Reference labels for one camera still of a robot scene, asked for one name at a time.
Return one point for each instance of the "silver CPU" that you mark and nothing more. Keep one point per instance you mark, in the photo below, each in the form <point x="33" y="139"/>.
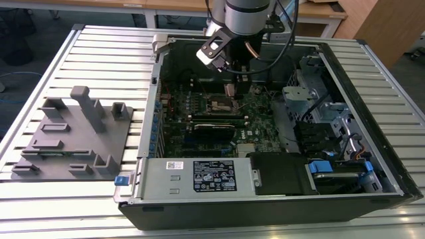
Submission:
<point x="228" y="90"/>

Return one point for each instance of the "wooden desk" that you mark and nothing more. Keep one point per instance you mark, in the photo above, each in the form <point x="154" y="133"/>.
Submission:
<point x="325" y="12"/>
<point x="65" y="3"/>

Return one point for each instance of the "black graphics card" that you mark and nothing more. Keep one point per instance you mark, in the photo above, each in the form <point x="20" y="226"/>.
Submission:
<point x="212" y="135"/>

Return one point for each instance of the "silver metal bracket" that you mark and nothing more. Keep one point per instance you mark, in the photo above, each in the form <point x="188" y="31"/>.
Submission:
<point x="332" y="112"/>

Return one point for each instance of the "wooden cabinet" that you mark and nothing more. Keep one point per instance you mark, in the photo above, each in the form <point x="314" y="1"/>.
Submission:
<point x="381" y="25"/>

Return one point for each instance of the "green RAM stick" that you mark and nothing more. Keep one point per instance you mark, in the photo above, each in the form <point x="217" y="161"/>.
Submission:
<point x="55" y="155"/>

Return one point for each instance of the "black plastic shroud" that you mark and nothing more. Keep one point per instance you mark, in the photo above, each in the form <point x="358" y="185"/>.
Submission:
<point x="281" y="174"/>

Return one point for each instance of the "black PC case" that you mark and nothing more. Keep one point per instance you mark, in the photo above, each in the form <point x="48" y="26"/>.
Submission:
<point x="232" y="216"/>

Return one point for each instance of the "grey parts rack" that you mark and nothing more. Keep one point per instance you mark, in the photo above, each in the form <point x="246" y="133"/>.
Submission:
<point x="79" y="139"/>

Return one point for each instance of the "silver power supply unit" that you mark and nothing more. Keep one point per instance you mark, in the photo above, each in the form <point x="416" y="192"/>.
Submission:
<point x="156" y="179"/>

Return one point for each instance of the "silver chipset heatsink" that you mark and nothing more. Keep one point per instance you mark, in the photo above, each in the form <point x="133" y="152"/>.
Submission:
<point x="246" y="148"/>

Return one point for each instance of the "green motherboard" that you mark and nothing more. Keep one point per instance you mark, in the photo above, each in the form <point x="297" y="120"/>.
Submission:
<point x="262" y="134"/>

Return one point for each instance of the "blue plastic latch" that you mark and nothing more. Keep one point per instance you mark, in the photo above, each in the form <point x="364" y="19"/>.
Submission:
<point x="121" y="181"/>

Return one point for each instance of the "blue disk carrier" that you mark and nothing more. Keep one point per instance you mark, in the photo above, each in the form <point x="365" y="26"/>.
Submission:
<point x="368" y="166"/>

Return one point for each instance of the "CPU socket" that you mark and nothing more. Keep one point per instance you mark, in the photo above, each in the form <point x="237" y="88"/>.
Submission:
<point x="218" y="105"/>

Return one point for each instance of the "hard disk in blue carrier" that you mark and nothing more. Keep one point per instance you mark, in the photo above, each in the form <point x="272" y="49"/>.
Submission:
<point x="320" y="166"/>

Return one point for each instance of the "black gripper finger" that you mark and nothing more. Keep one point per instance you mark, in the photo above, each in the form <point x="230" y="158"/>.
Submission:
<point x="240" y="90"/>

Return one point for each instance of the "office chair base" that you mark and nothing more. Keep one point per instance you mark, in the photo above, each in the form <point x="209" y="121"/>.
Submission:
<point x="416" y="51"/>

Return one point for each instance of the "black RAM slot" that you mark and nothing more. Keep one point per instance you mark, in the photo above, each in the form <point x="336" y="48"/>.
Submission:
<point x="216" y="116"/>
<point x="216" y="121"/>

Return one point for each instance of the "silver metal disk bay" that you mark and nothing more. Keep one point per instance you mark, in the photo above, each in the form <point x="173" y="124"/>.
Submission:
<point x="310" y="72"/>
<point x="297" y="95"/>

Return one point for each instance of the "grey case latch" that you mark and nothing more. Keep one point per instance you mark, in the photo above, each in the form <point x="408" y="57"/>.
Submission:
<point x="158" y="41"/>

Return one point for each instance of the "metal locking lever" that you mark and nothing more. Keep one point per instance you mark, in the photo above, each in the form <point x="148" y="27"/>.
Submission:
<point x="249" y="103"/>

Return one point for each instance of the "black fan housing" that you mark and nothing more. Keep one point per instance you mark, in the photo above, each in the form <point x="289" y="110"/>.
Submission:
<point x="314" y="137"/>

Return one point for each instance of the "black office chair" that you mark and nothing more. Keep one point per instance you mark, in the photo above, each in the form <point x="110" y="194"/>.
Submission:
<point x="16" y="49"/>

